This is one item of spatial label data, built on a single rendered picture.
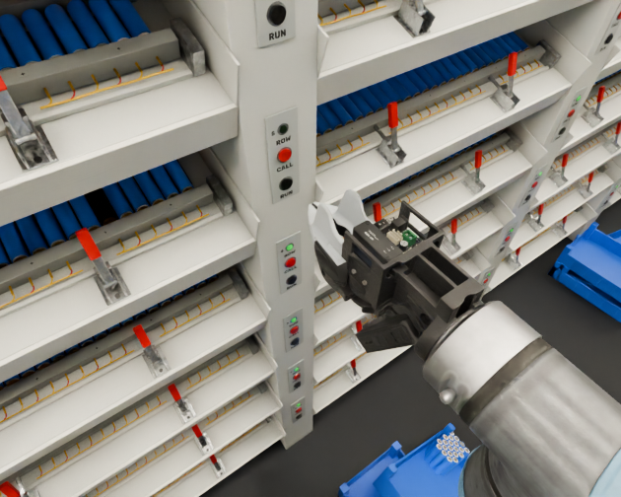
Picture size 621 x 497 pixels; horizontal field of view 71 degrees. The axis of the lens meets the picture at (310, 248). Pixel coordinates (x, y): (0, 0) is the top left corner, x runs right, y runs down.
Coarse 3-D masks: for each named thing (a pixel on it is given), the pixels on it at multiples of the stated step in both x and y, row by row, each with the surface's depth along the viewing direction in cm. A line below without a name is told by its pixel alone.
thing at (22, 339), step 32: (192, 160) 61; (224, 192) 56; (192, 224) 56; (224, 224) 57; (256, 224) 53; (160, 256) 54; (192, 256) 55; (224, 256) 56; (32, 288) 49; (96, 288) 51; (128, 288) 51; (160, 288) 52; (0, 320) 47; (32, 320) 48; (64, 320) 49; (96, 320) 50; (0, 352) 46; (32, 352) 47
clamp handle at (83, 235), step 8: (80, 232) 45; (88, 232) 45; (80, 240) 45; (88, 240) 46; (88, 248) 46; (96, 248) 47; (96, 256) 47; (96, 264) 47; (104, 264) 48; (104, 272) 48; (104, 280) 49; (112, 280) 49
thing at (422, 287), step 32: (384, 224) 40; (352, 256) 39; (384, 256) 36; (416, 256) 36; (352, 288) 42; (384, 288) 38; (416, 288) 36; (448, 288) 35; (480, 288) 34; (416, 320) 38; (448, 320) 34; (416, 352) 37
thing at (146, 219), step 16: (192, 192) 56; (208, 192) 56; (160, 208) 54; (176, 208) 54; (192, 208) 57; (112, 224) 52; (128, 224) 52; (144, 224) 53; (160, 224) 55; (96, 240) 51; (112, 240) 52; (32, 256) 49; (48, 256) 49; (64, 256) 49; (80, 256) 51; (0, 272) 47; (16, 272) 48; (32, 272) 48; (48, 272) 49; (0, 288) 47
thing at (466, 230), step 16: (480, 208) 114; (496, 208) 112; (448, 224) 109; (464, 224) 110; (480, 224) 112; (496, 224) 113; (448, 240) 105; (464, 240) 109; (480, 240) 109; (448, 256) 106; (320, 304) 94; (336, 304) 94; (352, 304) 96; (320, 320) 93; (336, 320) 93; (352, 320) 94; (320, 336) 91
